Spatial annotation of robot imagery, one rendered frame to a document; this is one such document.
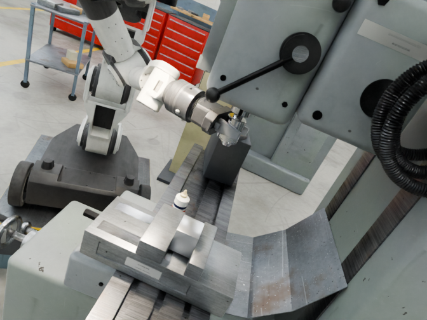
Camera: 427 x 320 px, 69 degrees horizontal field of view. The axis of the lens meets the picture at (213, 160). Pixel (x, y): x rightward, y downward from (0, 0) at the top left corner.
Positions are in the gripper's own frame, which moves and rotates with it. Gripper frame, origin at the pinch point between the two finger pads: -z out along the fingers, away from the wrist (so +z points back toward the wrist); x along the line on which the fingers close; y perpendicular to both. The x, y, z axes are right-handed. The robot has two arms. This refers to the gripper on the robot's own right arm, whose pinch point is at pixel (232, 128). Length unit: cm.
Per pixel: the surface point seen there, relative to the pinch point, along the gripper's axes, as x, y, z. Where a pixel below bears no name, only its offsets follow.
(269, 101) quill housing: -8.2, -11.5, -6.9
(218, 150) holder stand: 30.0, 20.8, 10.4
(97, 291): -21, 50, 9
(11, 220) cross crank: -17, 58, 50
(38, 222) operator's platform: 6, 84, 64
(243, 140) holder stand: 35.4, 14.8, 5.3
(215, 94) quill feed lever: -14.9, -9.5, 1.4
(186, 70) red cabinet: 392, 95, 233
